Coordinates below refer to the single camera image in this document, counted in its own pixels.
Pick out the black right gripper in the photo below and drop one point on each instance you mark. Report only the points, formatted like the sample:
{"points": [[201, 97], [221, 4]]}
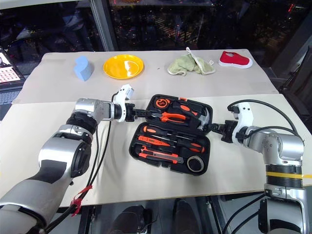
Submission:
{"points": [[228, 131]]}

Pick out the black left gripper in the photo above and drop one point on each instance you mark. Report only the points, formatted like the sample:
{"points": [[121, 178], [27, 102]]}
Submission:
{"points": [[130, 112]]}

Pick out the orange test pen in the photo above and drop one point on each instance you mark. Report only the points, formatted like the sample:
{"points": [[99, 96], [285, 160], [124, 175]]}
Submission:
{"points": [[151, 141]]}

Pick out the black orange claw hammer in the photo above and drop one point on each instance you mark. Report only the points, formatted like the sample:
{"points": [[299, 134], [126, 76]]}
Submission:
{"points": [[185, 108]]}

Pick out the orange black utility knife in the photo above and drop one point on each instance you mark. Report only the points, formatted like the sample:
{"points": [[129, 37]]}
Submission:
{"points": [[161, 157]]}

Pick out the grey electrical tape roll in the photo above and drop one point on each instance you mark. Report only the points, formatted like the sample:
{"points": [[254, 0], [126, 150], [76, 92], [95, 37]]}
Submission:
{"points": [[189, 164]]}

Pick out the black plastic tool case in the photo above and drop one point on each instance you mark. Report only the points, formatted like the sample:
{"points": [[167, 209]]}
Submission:
{"points": [[168, 168]]}

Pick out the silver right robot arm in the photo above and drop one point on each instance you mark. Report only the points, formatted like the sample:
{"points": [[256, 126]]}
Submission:
{"points": [[280, 146]]}

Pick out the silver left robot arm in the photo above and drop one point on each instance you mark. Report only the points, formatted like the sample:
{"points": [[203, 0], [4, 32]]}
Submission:
{"points": [[58, 151]]}

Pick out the orange black tape measure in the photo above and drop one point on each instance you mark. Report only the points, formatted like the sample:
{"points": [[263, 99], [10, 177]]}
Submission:
{"points": [[162, 103]]}

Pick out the black orange tipped screwdriver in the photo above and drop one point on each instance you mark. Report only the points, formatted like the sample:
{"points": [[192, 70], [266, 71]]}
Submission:
{"points": [[195, 147]]}

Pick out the small orange black wrench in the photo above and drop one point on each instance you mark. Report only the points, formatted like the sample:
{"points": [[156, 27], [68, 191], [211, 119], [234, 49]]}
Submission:
{"points": [[143, 150]]}

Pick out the yellow plate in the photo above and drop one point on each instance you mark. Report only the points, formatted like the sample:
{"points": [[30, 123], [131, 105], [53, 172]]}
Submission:
{"points": [[123, 67]]}

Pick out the green cloth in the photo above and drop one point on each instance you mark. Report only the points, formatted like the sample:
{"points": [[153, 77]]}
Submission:
{"points": [[185, 64]]}

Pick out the red white baby shoe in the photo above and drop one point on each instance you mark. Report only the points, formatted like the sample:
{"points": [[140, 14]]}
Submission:
{"points": [[231, 59]]}

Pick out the blue sponge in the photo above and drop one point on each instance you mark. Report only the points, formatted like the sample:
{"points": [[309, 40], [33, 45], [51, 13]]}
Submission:
{"points": [[83, 69]]}

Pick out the black table leg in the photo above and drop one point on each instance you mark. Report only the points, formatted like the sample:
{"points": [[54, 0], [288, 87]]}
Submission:
{"points": [[86, 219], [218, 214]]}

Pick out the dark rounded shape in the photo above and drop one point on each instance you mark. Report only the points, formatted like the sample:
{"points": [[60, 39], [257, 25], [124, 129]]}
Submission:
{"points": [[189, 217], [129, 220]]}

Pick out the red tape wrap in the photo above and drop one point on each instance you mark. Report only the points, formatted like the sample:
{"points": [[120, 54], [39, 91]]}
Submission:
{"points": [[79, 201]]}

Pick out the laptop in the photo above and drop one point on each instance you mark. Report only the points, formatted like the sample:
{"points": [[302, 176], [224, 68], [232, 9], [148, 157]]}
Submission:
{"points": [[8, 74]]}

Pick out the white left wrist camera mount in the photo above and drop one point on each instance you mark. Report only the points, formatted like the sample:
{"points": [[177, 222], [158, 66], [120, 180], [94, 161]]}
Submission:
{"points": [[122, 97]]}

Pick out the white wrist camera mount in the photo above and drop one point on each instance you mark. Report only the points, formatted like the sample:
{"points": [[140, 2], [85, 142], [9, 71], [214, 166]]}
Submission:
{"points": [[122, 97], [243, 114]]}

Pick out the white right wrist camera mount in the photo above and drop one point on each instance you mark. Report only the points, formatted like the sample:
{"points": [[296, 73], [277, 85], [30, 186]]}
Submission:
{"points": [[243, 114]]}

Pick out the grey window post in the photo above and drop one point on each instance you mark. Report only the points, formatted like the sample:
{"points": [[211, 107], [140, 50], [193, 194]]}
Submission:
{"points": [[104, 24]]}

